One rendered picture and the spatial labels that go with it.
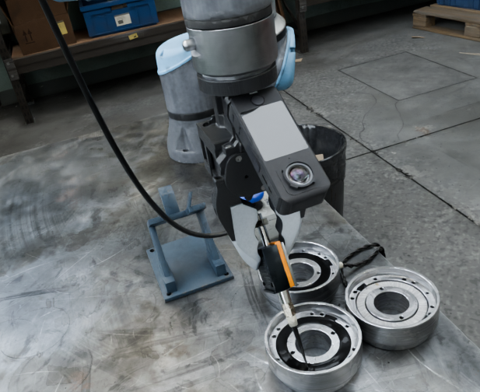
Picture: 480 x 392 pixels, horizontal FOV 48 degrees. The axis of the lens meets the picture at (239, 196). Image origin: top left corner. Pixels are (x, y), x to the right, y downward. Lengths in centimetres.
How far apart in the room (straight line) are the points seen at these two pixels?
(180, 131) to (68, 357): 52
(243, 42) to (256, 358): 36
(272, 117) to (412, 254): 165
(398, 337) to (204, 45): 37
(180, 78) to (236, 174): 55
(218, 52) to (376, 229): 180
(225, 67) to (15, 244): 62
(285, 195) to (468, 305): 151
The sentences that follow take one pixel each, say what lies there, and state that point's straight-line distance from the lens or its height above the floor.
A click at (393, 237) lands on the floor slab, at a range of 215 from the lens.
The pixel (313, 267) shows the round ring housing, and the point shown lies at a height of 83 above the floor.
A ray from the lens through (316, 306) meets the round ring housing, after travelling 64.
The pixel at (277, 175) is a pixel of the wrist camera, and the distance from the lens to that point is 43.
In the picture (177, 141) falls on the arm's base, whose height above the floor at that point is 84.
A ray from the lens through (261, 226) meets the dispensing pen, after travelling 56.
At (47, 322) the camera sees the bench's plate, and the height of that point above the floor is 80.
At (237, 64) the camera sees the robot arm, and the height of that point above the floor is 114.
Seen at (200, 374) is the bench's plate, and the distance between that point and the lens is 64.
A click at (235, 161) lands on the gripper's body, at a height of 106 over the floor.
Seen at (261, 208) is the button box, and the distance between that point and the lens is 80.
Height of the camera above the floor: 128
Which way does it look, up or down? 31 degrees down
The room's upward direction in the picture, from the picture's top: 10 degrees counter-clockwise
